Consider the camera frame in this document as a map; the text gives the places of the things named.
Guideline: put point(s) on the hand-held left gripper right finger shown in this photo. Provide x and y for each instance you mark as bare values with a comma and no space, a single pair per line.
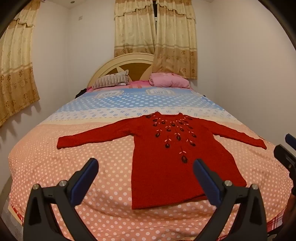
205,180

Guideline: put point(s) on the striped pillow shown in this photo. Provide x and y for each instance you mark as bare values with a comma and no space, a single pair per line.
111,80

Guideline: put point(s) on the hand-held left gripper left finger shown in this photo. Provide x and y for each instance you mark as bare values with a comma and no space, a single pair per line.
85,183

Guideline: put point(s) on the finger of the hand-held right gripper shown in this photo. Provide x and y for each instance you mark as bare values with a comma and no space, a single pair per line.
285,156
291,139

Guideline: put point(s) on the pink pillow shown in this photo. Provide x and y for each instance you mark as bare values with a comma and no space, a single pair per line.
166,80

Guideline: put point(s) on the plaid bed sheet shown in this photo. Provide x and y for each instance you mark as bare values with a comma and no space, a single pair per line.
275,222

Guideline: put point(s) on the dark cloth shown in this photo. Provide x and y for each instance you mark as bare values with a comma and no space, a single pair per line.
81,91

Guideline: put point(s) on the polka dot bedspread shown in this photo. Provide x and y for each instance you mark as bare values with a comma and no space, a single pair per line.
92,129

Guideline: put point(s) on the beige side window curtain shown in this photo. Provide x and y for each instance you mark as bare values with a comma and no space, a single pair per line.
16,69

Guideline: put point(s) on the red embroidered knit sweater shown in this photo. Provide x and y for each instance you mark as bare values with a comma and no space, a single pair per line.
161,166

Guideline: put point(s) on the beige patterned curtain panel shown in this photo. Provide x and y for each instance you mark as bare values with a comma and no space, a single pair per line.
175,46
134,30

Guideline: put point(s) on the cream wooden headboard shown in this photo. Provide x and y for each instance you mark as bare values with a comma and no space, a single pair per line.
111,64

